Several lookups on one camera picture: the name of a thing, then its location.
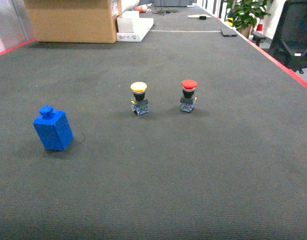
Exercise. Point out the small white box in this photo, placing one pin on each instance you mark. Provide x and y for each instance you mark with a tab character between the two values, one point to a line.
128	22

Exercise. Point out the potted green plant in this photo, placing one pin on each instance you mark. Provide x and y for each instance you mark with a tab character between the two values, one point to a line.
243	15

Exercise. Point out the large brown cardboard box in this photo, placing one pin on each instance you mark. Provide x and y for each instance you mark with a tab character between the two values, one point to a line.
74	21

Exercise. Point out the blue block part with knob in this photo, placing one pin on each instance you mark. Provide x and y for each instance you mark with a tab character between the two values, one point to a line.
53	128

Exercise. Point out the black office chair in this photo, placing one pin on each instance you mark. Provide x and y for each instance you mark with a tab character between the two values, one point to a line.
289	43

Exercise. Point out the yellow mushroom push button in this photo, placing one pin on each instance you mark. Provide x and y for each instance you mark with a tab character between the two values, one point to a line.
139	104

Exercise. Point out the flat white carton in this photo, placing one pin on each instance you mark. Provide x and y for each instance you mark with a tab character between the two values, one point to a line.
140	31

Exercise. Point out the red mushroom push button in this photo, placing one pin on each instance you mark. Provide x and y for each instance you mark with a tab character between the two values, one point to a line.
188	100

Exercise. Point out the black flat pad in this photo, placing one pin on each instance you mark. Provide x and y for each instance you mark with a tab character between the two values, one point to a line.
228	32

